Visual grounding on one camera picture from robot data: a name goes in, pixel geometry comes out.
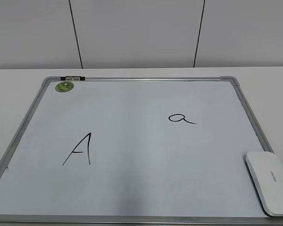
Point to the white whiteboard eraser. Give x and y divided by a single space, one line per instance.
267 174

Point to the white framed whiteboard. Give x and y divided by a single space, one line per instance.
135 151

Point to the black marker clip holder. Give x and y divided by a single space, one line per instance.
72 78

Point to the green round magnet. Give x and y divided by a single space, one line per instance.
64 86

